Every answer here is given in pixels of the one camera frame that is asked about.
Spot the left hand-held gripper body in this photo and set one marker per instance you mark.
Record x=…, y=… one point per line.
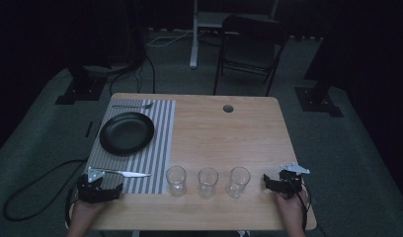
x=91, y=189

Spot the black round plate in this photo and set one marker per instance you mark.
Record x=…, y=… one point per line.
x=127, y=133

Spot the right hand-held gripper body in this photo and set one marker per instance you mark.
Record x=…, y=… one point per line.
x=291, y=182

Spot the black folding chair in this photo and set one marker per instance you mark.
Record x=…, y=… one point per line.
x=250, y=49

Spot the silver table knife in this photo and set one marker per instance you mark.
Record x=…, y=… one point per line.
x=130, y=173

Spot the grey striped placemat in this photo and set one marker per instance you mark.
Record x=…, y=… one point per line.
x=156, y=158

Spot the clear drinking glass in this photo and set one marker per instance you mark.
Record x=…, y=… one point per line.
x=176, y=181
x=238, y=181
x=207, y=182

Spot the silver fork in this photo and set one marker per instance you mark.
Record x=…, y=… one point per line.
x=137, y=106

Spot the black stand base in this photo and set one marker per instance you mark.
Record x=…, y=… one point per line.
x=82, y=89
x=318, y=100

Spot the person's right hand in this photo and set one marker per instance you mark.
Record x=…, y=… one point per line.
x=290, y=210

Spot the person's left hand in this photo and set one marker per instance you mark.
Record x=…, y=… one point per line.
x=86, y=210

